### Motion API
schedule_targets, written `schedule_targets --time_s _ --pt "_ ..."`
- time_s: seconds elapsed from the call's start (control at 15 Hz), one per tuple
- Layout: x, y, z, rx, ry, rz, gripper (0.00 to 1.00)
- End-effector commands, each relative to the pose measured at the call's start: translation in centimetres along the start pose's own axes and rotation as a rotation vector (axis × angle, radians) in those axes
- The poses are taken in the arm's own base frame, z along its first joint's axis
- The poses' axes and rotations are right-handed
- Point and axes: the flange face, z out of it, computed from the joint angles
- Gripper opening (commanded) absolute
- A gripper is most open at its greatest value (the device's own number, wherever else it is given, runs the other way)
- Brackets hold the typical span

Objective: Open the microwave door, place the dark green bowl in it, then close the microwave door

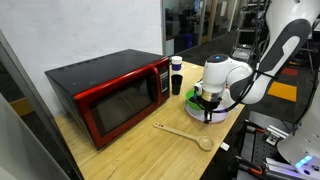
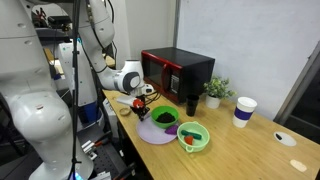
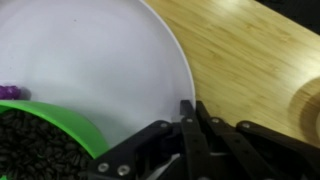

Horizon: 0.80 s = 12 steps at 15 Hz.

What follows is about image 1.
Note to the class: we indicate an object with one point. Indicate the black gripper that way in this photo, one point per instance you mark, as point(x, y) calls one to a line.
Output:
point(210, 105)

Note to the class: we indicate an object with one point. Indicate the lilac round plate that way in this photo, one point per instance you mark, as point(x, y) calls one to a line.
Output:
point(220, 116)

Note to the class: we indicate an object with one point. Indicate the dark green bowl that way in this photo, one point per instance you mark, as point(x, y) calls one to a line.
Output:
point(191, 100)

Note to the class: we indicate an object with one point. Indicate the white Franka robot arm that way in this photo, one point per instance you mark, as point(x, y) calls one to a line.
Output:
point(283, 36)

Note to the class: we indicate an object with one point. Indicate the black microwave oven body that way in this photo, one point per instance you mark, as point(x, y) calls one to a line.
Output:
point(100, 66)

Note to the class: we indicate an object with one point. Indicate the wooden spoon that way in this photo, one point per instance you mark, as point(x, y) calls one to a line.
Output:
point(180, 132)

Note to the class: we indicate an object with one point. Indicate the white box beside table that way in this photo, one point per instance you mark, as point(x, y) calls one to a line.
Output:
point(225, 146)

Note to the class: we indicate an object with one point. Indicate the black cup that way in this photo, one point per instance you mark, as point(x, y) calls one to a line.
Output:
point(176, 85)

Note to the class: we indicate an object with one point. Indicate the white paper cup purple band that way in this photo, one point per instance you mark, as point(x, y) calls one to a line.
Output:
point(176, 63)

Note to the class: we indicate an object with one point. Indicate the black perforated breadboard table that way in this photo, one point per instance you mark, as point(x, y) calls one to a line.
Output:
point(263, 150)

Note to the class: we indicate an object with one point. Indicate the clear plastic bin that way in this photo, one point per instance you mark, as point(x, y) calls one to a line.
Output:
point(240, 54)

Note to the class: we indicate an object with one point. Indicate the blue bin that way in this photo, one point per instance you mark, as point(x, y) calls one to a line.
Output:
point(189, 40)

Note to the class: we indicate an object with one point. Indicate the metal shelving rack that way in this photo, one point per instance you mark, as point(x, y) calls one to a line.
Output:
point(248, 20)

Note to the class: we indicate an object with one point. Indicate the white wrist bracket red knob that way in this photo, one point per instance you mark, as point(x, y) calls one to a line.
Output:
point(228, 98)

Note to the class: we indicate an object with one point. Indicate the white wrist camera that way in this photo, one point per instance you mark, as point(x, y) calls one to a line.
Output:
point(198, 86)

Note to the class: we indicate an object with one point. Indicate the silver aluminium bracket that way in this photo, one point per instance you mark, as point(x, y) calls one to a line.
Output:
point(276, 134)

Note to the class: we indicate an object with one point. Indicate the silver aluminium rail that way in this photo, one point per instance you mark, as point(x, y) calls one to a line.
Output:
point(280, 168)

